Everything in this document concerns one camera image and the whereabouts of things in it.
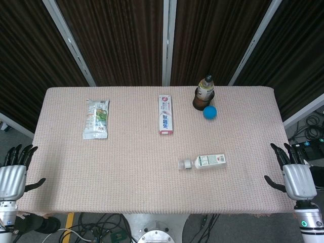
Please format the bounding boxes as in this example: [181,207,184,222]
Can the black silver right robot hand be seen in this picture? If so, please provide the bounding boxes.
[264,142,318,203]

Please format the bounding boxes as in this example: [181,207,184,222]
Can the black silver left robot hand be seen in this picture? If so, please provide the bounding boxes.
[0,144,47,202]

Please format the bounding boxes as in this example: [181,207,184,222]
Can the transparent plastic bottle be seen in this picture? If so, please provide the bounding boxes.
[183,153,227,171]

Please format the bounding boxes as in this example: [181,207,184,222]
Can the tea drink bottle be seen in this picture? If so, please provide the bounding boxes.
[192,73,216,111]

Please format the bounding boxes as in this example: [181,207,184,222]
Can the black power box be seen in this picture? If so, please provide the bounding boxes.
[290,140,324,160]

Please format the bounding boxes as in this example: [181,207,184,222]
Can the black shoe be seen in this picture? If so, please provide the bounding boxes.
[14,214,61,235]

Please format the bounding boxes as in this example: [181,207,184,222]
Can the white green snack bag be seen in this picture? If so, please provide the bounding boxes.
[83,98,110,140]

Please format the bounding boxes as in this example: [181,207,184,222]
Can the blue ball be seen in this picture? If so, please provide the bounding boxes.
[203,105,218,120]

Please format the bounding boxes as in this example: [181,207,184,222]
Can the dark brown partition panel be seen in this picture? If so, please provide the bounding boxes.
[174,0,273,87]
[0,0,90,133]
[232,0,324,122]
[55,0,165,87]

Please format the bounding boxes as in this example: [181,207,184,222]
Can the green circuit board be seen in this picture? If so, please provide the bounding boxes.
[108,231,125,243]

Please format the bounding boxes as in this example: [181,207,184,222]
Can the pink woven tablecloth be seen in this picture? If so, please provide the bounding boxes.
[16,86,297,218]

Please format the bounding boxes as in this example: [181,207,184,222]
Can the white red toothpaste box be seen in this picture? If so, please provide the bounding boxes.
[157,94,175,136]

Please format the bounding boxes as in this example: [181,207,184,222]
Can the silver round robot flange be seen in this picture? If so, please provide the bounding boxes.
[138,229,176,243]

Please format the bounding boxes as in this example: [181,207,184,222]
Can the black floor cable bundle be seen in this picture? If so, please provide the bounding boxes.
[288,107,324,143]
[73,213,130,243]
[186,214,221,243]

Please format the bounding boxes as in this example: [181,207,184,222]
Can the grey partition post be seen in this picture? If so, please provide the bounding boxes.
[282,93,324,128]
[227,0,282,87]
[163,0,176,87]
[42,0,97,87]
[0,112,35,139]

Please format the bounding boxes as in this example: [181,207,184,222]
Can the white floor cable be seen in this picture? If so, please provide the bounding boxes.
[42,228,95,243]

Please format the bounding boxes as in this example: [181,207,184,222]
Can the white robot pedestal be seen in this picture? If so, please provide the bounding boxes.
[123,214,191,243]

